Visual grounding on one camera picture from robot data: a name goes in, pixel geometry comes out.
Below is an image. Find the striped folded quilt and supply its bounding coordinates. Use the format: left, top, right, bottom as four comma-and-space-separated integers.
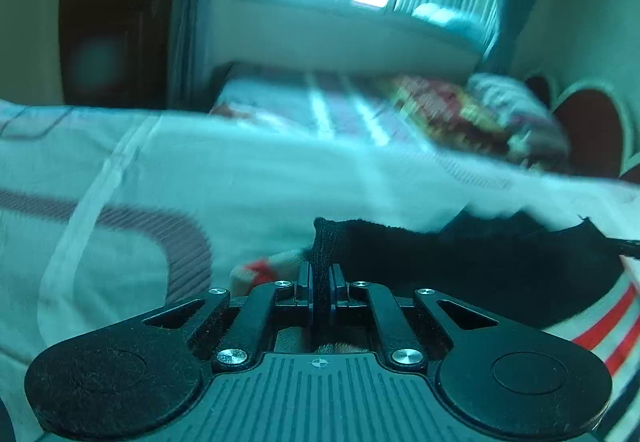
465, 73, 572, 165

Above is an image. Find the red printed folded blanket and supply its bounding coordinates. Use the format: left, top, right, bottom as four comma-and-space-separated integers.
384, 74, 523, 160

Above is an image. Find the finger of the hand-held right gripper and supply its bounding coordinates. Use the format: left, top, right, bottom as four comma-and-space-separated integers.
606, 237, 640, 260

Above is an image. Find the white bedding on windowsill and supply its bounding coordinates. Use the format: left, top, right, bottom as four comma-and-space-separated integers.
411, 3, 490, 42

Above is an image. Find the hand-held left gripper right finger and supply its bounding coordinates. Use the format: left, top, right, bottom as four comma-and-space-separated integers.
330, 263, 501, 368

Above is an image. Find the red scalloped headboard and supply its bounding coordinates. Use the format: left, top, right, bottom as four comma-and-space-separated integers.
524, 74, 640, 184

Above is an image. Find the striped knit sweater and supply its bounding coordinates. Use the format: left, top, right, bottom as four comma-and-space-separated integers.
229, 213, 640, 442

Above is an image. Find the dark wooden door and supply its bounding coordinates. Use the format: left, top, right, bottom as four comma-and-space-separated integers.
59, 0, 187, 110

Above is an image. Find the striped mattress cover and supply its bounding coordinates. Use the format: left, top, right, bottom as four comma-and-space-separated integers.
209, 66, 451, 149

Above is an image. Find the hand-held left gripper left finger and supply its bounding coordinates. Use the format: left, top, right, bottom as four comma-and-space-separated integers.
142, 262, 316, 369

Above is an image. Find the patterned white bed sheet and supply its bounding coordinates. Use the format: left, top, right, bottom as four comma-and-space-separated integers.
0, 99, 640, 442

